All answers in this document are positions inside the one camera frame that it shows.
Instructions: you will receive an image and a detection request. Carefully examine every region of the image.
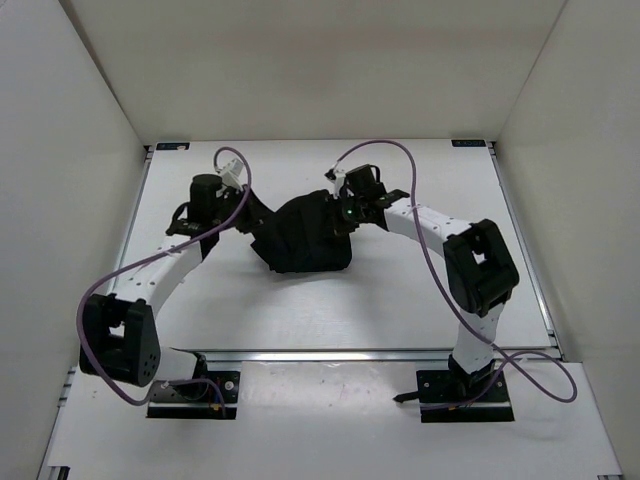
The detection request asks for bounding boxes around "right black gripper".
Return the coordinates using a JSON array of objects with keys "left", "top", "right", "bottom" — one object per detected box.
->
[{"left": 320, "top": 193, "right": 366, "bottom": 239}]

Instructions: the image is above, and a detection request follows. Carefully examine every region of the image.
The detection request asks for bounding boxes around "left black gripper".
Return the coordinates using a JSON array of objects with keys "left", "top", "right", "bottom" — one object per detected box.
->
[{"left": 216, "top": 181, "right": 282, "bottom": 232}]

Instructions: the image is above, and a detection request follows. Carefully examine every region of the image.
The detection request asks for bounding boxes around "black pleated skirt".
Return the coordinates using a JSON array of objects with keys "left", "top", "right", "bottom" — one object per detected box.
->
[{"left": 251, "top": 190, "right": 352, "bottom": 274}]

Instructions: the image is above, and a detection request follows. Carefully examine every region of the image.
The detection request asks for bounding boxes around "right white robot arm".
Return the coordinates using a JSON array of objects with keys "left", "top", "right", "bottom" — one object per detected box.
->
[{"left": 325, "top": 164, "right": 520, "bottom": 401}]

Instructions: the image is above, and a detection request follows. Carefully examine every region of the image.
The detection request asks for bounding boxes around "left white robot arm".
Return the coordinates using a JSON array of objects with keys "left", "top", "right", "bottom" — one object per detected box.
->
[{"left": 76, "top": 154, "right": 270, "bottom": 398}]

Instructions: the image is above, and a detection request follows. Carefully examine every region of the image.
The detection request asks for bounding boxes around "right blue corner label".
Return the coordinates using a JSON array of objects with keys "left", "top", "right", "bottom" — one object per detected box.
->
[{"left": 451, "top": 139, "right": 486, "bottom": 148}]

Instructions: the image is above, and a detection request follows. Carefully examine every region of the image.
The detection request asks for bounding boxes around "blue corner label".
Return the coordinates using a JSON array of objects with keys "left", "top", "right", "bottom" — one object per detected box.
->
[
  {"left": 451, "top": 139, "right": 486, "bottom": 148},
  {"left": 155, "top": 142, "right": 190, "bottom": 151}
]

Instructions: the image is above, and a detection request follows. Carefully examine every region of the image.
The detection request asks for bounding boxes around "left blue corner label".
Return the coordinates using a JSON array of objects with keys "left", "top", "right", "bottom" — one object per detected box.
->
[{"left": 155, "top": 142, "right": 190, "bottom": 151}]

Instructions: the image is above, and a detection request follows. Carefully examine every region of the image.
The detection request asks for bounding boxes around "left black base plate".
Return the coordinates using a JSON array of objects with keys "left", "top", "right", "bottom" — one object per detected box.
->
[{"left": 146, "top": 370, "right": 241, "bottom": 420}]

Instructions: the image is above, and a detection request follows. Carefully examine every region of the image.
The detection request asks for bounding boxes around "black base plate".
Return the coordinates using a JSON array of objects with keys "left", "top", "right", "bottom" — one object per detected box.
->
[
  {"left": 393, "top": 370, "right": 515, "bottom": 423},
  {"left": 146, "top": 370, "right": 241, "bottom": 420}
]

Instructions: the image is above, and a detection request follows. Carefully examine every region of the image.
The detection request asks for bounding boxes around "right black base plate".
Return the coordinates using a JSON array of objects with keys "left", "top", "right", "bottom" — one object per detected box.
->
[{"left": 393, "top": 370, "right": 515, "bottom": 423}]

